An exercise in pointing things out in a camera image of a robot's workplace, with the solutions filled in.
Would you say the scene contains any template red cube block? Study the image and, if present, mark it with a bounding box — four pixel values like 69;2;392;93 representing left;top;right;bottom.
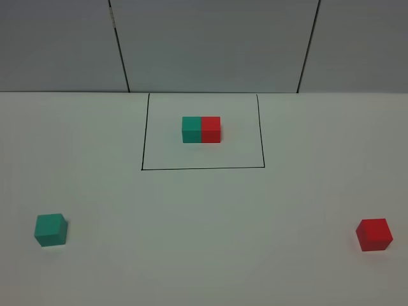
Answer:
201;117;221;143

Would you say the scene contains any template teal cube block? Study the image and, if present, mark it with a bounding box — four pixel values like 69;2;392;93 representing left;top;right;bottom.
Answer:
182;117;201;143

